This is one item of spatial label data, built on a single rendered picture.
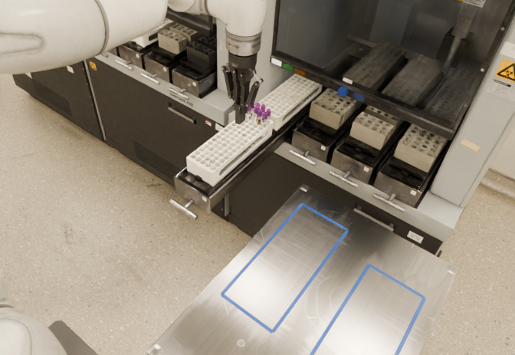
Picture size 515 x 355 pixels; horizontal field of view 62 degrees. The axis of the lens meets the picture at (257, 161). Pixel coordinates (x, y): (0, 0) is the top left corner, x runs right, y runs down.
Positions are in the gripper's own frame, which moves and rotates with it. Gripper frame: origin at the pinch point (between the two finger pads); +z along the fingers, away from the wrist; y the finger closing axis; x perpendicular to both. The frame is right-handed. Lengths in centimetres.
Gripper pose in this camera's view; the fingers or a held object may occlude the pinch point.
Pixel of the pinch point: (240, 112)
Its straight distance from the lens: 124.4
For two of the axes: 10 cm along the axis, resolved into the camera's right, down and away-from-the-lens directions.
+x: 5.9, -5.3, 6.0
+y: 8.0, 4.5, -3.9
